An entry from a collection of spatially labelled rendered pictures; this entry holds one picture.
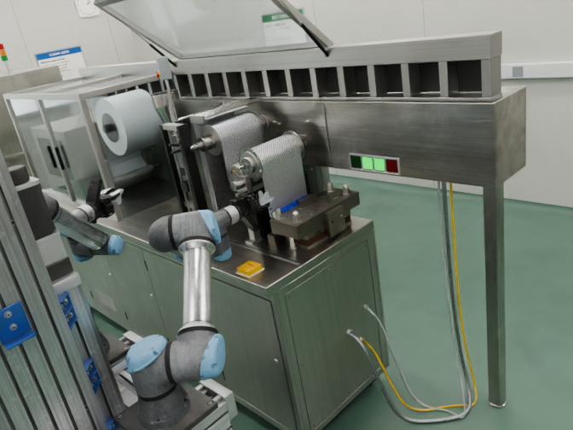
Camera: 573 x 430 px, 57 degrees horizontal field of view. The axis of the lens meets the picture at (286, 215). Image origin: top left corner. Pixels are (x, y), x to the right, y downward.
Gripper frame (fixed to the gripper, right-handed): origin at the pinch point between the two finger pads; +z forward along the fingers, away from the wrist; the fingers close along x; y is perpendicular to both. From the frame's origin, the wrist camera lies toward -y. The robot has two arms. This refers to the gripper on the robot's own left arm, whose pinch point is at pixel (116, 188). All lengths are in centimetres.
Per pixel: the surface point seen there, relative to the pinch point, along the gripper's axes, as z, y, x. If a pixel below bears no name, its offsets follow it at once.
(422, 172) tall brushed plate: 19, -10, 125
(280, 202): 21, 9, 67
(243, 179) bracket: 15, -3, 53
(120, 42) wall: 487, -4, -325
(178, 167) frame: 23.9, -2.6, 17.3
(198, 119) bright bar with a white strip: 27.2, -24.4, 28.1
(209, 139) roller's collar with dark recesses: 25.6, -16.3, 33.3
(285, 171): 26, -4, 68
